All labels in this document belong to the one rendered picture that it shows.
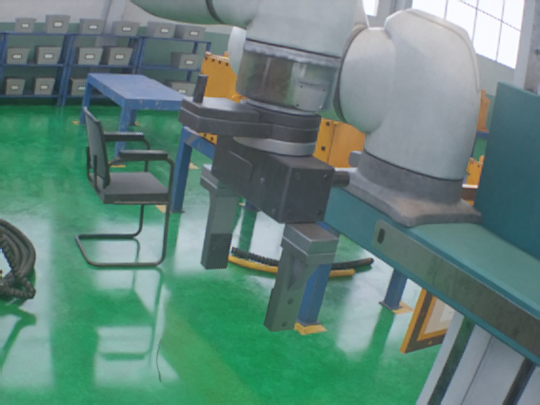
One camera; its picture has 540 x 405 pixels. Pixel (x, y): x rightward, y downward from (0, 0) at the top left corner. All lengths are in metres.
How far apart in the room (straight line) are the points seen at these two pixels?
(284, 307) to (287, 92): 0.19
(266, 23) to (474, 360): 0.62
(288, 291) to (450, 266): 0.22
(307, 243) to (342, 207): 0.33
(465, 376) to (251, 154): 0.55
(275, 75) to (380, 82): 0.27
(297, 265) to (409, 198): 0.27
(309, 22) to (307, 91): 0.07
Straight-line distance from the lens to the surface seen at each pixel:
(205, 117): 0.51
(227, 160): 0.60
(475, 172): 6.42
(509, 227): 0.83
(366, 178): 0.80
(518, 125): 0.82
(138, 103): 5.71
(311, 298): 3.36
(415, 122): 0.76
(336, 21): 0.53
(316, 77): 0.53
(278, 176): 0.53
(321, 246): 0.51
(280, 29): 0.52
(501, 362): 0.96
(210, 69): 4.28
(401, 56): 0.77
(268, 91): 0.53
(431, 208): 0.78
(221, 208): 0.65
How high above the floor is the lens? 1.56
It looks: 17 degrees down
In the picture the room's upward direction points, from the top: 11 degrees clockwise
